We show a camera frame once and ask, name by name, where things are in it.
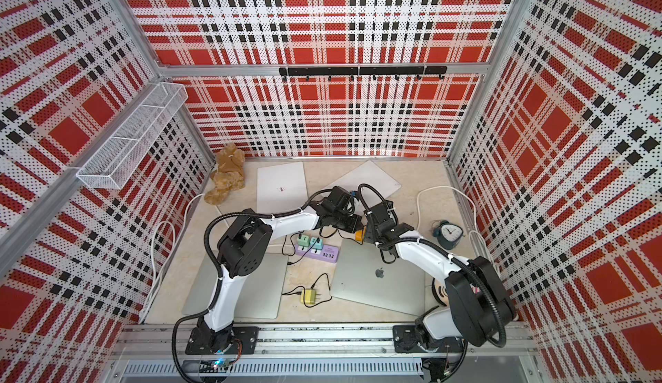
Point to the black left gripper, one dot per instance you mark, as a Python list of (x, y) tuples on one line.
[(355, 220)]

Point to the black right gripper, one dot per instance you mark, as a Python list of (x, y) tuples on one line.
[(369, 234)]

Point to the black charger cable yellow adapter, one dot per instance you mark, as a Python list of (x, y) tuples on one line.
[(322, 285)]

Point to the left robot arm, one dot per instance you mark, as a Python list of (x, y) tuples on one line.
[(237, 242)]

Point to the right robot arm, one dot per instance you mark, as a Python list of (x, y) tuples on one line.
[(479, 308)]

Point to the green charger adapter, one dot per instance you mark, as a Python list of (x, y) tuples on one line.
[(316, 243), (303, 242)]

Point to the white laptop right back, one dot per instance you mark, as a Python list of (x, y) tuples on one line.
[(368, 173)]

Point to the white laptop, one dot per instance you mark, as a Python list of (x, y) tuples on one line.
[(368, 173), (281, 188)]

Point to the silver laptop front right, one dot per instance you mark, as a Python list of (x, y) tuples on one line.
[(361, 276)]

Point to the silver laptop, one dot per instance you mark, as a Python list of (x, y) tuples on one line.
[(260, 296), (361, 276)]

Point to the white laptop left back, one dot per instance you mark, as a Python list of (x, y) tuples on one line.
[(281, 188)]

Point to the silver laptop front left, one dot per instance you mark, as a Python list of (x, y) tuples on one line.
[(260, 296)]

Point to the purple power strip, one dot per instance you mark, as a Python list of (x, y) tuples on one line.
[(327, 253)]

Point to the teal alarm clock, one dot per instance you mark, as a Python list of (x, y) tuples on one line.
[(448, 234)]

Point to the pink pig plush toy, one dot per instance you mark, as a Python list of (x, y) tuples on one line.
[(439, 293)]

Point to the brown teddy bear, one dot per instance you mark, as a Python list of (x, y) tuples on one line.
[(228, 176)]

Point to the black hook rail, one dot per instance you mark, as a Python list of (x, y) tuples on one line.
[(308, 72)]

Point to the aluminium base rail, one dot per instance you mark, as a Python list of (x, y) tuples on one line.
[(355, 352)]

